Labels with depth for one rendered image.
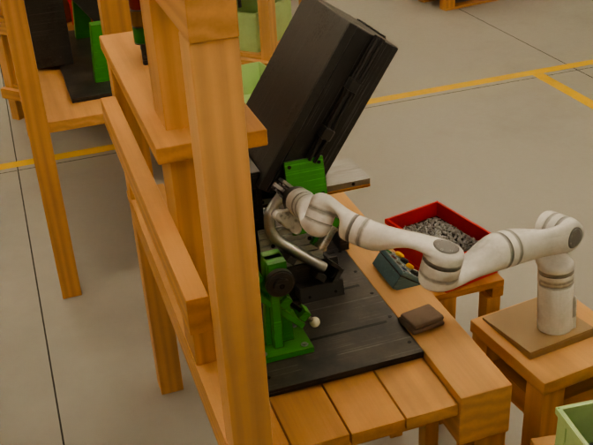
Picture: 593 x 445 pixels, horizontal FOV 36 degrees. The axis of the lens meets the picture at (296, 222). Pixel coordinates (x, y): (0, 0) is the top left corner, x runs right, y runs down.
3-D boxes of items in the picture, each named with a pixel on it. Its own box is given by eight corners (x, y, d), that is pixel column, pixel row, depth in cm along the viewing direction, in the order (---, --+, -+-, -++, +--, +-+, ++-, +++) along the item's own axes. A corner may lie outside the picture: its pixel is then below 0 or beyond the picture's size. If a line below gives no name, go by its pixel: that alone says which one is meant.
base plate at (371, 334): (289, 183, 324) (288, 177, 323) (424, 357, 232) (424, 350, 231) (175, 206, 313) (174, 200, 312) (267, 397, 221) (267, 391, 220)
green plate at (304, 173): (323, 222, 263) (313, 151, 257) (332, 228, 255) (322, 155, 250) (285, 230, 260) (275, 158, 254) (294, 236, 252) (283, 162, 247)
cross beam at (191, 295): (119, 120, 304) (115, 95, 299) (213, 330, 195) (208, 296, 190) (104, 123, 302) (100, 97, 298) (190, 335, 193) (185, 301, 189)
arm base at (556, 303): (560, 313, 247) (562, 259, 240) (579, 330, 239) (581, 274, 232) (530, 321, 246) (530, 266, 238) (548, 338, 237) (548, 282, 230)
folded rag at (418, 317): (413, 336, 237) (413, 327, 235) (397, 320, 243) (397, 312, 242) (445, 325, 240) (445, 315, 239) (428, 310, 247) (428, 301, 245)
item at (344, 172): (350, 166, 283) (350, 157, 282) (370, 187, 270) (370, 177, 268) (230, 189, 273) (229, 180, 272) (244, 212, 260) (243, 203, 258)
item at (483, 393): (309, 185, 351) (307, 150, 344) (509, 431, 225) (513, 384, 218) (274, 192, 347) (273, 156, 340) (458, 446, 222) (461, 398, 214)
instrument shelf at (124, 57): (182, 36, 277) (180, 23, 275) (268, 145, 202) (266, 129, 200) (101, 48, 271) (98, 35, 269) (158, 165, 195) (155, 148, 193)
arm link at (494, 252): (434, 301, 203) (511, 276, 217) (443, 266, 198) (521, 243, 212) (408, 279, 209) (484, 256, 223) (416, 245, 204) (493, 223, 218)
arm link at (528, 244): (513, 275, 215) (483, 261, 222) (585, 252, 230) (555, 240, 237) (516, 238, 212) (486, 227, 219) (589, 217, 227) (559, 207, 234)
